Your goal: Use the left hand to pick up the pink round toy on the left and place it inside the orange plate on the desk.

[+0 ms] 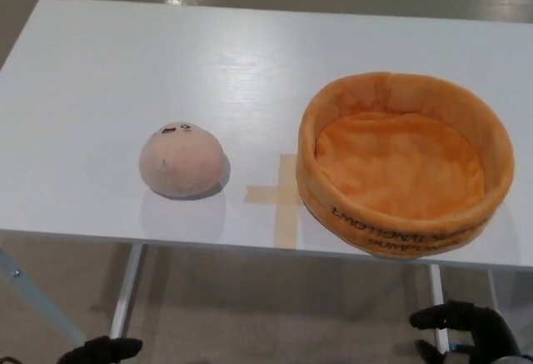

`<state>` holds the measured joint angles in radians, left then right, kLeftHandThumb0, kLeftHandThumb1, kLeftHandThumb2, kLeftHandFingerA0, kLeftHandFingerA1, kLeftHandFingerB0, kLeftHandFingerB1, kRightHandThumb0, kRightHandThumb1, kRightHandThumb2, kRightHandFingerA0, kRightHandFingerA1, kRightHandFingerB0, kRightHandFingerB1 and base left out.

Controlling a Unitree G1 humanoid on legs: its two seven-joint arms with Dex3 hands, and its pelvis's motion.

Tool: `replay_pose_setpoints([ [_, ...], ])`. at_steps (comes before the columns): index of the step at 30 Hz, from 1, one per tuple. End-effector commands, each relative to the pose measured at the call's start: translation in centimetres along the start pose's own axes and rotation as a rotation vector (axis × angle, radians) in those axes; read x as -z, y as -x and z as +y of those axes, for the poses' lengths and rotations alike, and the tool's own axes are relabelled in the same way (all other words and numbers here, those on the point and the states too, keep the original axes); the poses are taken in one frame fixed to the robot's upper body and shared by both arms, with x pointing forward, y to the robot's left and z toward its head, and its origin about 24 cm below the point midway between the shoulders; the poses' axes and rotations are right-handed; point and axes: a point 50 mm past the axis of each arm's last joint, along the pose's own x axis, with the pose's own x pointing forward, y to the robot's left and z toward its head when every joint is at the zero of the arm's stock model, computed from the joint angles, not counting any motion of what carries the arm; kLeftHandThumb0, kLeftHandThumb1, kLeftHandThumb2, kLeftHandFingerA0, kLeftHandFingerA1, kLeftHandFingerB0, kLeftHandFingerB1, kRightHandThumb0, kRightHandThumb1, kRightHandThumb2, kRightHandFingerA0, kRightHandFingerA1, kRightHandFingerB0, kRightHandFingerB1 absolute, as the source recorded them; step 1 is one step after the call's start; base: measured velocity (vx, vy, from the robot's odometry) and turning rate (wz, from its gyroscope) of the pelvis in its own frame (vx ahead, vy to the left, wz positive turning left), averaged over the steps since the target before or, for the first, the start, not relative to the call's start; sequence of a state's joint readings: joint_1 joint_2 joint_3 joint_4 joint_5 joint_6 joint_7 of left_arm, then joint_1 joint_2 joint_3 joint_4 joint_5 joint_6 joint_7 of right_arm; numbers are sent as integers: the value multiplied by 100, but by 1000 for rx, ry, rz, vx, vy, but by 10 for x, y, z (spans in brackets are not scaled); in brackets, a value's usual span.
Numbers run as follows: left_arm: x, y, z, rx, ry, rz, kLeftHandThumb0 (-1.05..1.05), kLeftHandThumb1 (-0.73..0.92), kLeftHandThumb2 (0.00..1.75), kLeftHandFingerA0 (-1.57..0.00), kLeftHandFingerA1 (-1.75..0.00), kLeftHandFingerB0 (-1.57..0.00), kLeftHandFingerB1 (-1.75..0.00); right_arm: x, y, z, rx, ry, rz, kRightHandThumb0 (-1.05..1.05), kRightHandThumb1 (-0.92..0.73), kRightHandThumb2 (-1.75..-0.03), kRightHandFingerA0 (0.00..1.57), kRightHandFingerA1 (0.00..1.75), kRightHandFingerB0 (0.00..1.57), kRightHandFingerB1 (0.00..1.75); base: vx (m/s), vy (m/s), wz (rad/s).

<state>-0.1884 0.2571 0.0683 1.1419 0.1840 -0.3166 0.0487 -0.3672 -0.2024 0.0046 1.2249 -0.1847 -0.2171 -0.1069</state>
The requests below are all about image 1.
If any white metal table leg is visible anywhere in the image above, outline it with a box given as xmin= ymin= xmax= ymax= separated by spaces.
xmin=428 ymin=263 xmax=451 ymax=351
xmin=108 ymin=242 xmax=145 ymax=340

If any long beige masking tape strip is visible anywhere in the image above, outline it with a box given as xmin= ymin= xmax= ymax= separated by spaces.
xmin=272 ymin=153 xmax=301 ymax=250

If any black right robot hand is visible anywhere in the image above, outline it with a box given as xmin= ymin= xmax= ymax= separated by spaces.
xmin=409 ymin=299 xmax=521 ymax=364

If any pink round plush toy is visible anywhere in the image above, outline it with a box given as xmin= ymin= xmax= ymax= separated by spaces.
xmin=138 ymin=121 xmax=229 ymax=202

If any orange plush round basket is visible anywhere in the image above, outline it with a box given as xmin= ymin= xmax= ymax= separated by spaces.
xmin=296 ymin=71 xmax=517 ymax=262

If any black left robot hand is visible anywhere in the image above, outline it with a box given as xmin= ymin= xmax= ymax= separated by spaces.
xmin=57 ymin=336 xmax=144 ymax=364

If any grey metal frame bar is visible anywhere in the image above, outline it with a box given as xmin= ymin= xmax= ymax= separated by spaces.
xmin=0 ymin=246 xmax=87 ymax=342

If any short notched beige tape strip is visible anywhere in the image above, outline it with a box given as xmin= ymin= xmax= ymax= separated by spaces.
xmin=244 ymin=183 xmax=303 ymax=207

